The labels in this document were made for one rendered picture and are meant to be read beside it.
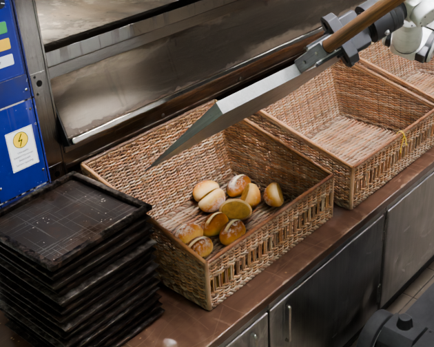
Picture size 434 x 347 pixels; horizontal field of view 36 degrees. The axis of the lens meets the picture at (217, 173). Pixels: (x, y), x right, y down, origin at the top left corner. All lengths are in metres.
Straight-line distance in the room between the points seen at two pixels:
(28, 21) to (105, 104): 0.33
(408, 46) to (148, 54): 0.74
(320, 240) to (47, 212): 0.80
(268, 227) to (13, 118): 0.70
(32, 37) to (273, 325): 0.97
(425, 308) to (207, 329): 0.96
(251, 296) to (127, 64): 0.73
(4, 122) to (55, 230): 0.31
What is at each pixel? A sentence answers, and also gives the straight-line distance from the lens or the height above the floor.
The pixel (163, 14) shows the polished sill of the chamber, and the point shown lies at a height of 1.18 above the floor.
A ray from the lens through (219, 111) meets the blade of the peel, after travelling 1.33.
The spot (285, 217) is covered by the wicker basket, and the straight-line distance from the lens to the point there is 1.82.
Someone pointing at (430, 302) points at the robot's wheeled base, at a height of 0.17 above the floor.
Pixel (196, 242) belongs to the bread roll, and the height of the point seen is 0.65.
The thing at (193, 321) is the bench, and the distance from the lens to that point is 1.68.
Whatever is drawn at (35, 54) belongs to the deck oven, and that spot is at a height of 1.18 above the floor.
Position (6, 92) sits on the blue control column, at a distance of 1.64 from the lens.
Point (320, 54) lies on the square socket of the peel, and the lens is 1.46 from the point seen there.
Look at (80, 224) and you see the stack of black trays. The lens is 1.51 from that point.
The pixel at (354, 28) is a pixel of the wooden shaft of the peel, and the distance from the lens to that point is 1.40.
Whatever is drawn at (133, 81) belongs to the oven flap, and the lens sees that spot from 1.92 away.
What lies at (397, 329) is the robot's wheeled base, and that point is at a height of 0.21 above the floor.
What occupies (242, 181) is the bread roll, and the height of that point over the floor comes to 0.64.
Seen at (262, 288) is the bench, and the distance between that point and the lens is 1.77.
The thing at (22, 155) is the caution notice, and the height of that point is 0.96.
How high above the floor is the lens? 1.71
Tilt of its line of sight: 30 degrees down
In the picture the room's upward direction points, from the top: 3 degrees counter-clockwise
